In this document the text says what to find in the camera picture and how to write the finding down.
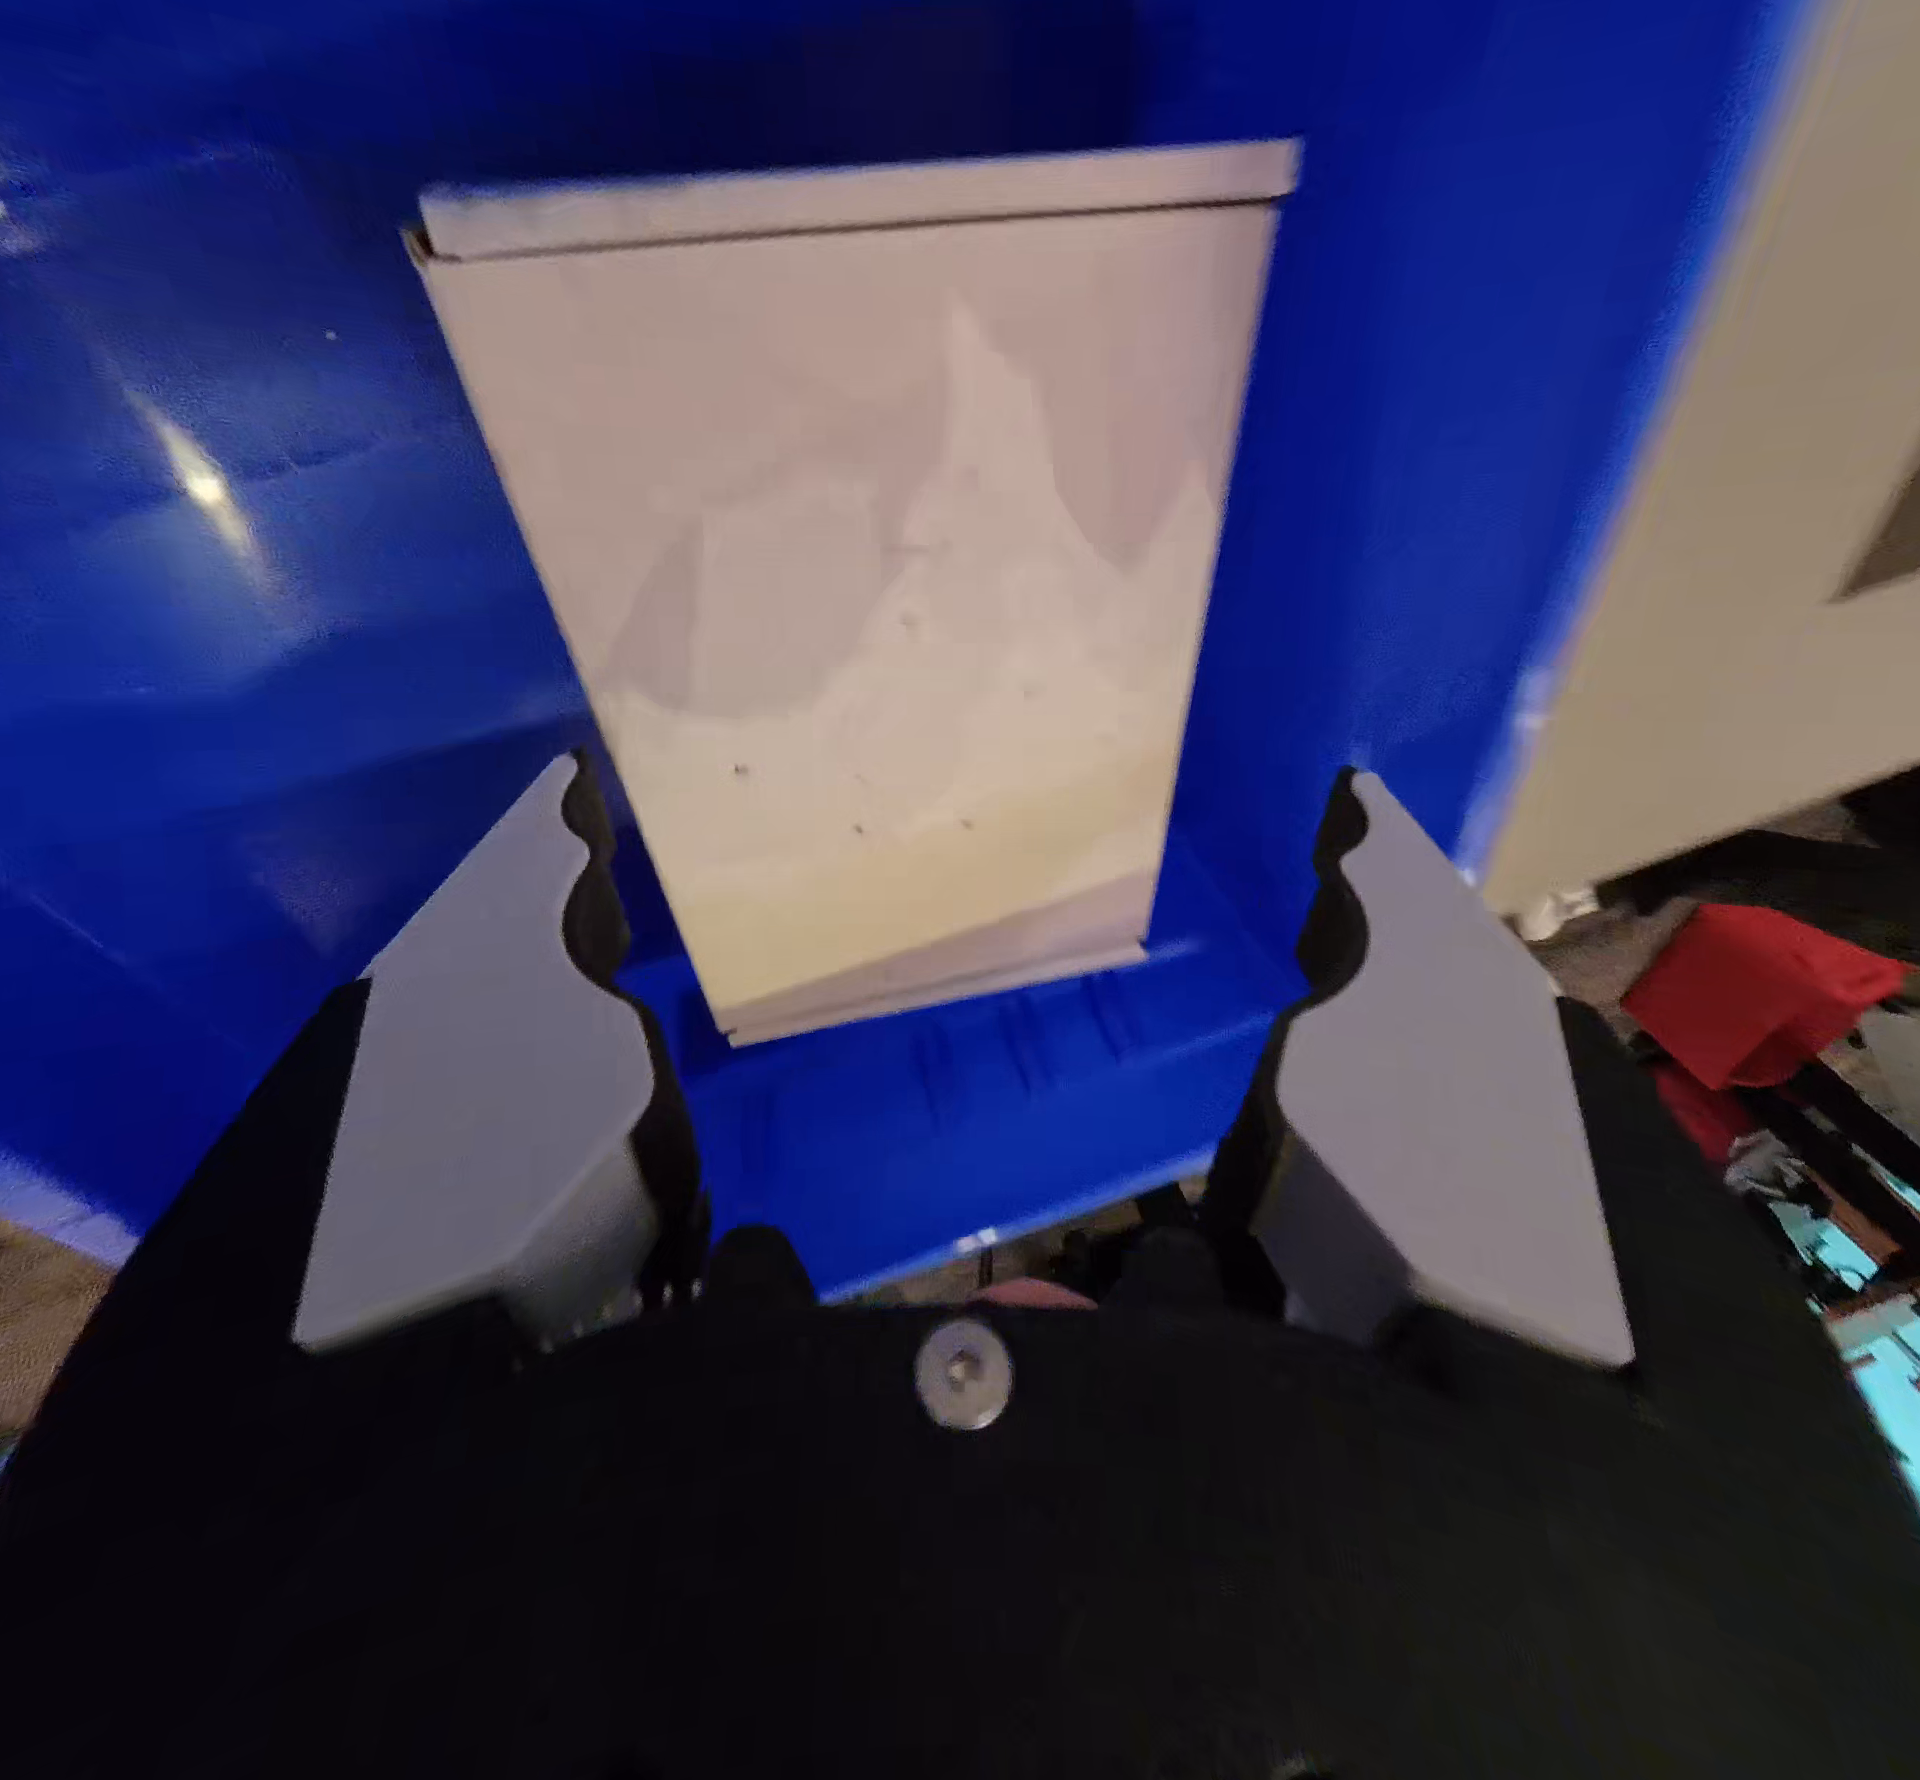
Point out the blue plastic bin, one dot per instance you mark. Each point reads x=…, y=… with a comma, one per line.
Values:
x=224, y=310

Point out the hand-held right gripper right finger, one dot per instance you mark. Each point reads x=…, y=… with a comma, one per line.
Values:
x=1441, y=1107

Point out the red bag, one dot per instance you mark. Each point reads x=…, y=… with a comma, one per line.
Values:
x=1756, y=984

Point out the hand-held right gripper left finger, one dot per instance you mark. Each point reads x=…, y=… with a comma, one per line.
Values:
x=481, y=1107

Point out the white cardboard box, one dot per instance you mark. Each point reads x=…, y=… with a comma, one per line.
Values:
x=897, y=535

